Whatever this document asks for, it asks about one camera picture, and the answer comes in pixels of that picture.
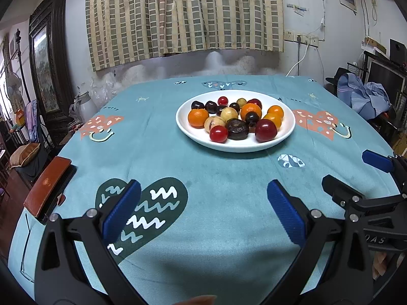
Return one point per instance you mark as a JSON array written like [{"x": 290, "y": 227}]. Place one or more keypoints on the small tan round fruit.
[{"x": 241, "y": 102}]

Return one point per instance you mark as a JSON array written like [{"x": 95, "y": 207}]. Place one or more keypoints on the blue printed tablecloth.
[{"x": 206, "y": 181}]

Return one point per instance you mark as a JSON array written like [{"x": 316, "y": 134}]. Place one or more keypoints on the wooden chair back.
[{"x": 47, "y": 184}]

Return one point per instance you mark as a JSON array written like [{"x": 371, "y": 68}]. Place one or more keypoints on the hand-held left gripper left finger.
[{"x": 122, "y": 209}]

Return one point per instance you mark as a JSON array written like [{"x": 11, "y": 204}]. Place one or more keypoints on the white standing fan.
[{"x": 14, "y": 85}]

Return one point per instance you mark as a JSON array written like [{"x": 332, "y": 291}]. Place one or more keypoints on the purple cloth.
[{"x": 31, "y": 119}]

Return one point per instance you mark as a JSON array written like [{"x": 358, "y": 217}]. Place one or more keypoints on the checked curtain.
[{"x": 143, "y": 16}]

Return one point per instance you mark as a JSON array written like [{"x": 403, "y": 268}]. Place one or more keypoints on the blue clothes pile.
[{"x": 365, "y": 95}]

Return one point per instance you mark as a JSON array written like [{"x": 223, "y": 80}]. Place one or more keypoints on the person's right hand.
[{"x": 381, "y": 265}]

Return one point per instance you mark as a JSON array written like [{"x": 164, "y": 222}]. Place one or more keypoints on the white wall socket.
[{"x": 290, "y": 36}]

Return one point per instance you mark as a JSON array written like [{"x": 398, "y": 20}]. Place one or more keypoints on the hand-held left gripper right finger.
[{"x": 286, "y": 213}]

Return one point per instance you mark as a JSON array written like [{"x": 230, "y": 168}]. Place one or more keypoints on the black hat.
[{"x": 334, "y": 79}]

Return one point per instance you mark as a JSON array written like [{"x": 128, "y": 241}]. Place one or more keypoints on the white kettle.
[{"x": 86, "y": 108}]

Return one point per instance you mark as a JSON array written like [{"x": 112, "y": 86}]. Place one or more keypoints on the white wall socket strip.
[{"x": 308, "y": 40}]

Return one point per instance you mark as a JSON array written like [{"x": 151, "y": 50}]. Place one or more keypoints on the clear plastic bag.
[{"x": 105, "y": 85}]

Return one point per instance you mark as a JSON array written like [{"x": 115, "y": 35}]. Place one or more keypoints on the person's left hand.
[{"x": 197, "y": 301}]

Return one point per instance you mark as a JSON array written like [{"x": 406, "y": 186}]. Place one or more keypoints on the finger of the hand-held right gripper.
[
  {"x": 338, "y": 190},
  {"x": 378, "y": 161}
]

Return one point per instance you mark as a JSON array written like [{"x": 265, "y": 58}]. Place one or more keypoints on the dark framed painting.
[{"x": 46, "y": 63}]

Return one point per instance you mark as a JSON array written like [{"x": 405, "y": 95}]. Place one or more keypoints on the wrinkled dark fruit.
[{"x": 237, "y": 129}]

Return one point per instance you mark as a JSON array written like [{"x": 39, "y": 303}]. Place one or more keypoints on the black monitor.
[{"x": 384, "y": 76}]

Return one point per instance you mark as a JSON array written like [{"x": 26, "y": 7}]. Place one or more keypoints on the tan cushion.
[{"x": 24, "y": 155}]

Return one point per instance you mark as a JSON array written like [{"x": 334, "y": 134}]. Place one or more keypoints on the black box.
[{"x": 397, "y": 49}]

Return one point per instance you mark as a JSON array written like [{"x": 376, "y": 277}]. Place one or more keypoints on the red plum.
[
  {"x": 218, "y": 133},
  {"x": 265, "y": 130},
  {"x": 222, "y": 100},
  {"x": 254, "y": 103}
]

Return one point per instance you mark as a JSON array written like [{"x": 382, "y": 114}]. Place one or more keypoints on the white round plate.
[{"x": 194, "y": 136}]

